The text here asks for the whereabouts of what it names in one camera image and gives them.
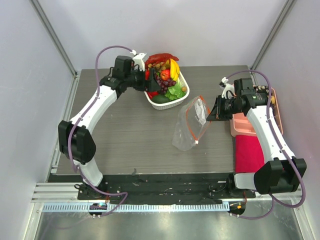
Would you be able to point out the red chili pepper toy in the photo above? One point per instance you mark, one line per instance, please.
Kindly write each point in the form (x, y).
(152, 94)

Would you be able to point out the brown longan cluster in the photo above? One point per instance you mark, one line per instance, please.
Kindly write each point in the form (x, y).
(158, 67)

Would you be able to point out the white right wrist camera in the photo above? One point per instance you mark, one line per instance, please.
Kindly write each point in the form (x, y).
(228, 90)

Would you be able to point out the purple grape bunch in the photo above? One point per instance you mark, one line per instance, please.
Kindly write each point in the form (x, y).
(165, 81)

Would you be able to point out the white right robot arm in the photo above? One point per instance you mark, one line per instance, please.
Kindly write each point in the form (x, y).
(282, 170)

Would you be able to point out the white plastic fruit basket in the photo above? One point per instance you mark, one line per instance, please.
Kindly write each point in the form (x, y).
(181, 80)

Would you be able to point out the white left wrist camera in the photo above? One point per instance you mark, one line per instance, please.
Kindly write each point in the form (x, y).
(138, 59)

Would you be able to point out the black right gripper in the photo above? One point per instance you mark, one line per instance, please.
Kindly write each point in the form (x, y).
(219, 108)

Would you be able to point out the green lettuce toy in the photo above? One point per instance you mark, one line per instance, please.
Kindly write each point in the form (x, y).
(175, 92)

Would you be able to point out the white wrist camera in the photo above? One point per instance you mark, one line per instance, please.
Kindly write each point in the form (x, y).
(228, 90)
(138, 59)

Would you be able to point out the white slotted cable duct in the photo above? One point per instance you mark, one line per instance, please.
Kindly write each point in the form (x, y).
(99, 207)

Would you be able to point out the aluminium frame rail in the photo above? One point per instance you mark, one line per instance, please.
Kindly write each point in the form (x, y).
(53, 35)

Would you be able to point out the clear zip bag orange zipper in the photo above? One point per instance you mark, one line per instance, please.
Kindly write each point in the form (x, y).
(191, 124)

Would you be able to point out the yellow banana bunch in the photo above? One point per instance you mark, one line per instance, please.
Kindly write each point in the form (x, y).
(174, 70)

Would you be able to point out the red lobster toy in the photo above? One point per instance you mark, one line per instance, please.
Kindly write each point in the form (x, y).
(160, 57)

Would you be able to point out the pink plastic organizer tray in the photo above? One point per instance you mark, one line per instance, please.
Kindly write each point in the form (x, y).
(240, 125)

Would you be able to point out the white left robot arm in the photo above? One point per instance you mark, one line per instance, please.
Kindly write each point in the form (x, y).
(75, 136)

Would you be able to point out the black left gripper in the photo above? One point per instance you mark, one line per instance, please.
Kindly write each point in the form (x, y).
(153, 86)

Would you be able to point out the red folded cloth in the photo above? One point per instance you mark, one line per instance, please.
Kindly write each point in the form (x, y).
(249, 156)

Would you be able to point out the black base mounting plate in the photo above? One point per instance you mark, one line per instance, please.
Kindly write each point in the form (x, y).
(160, 189)

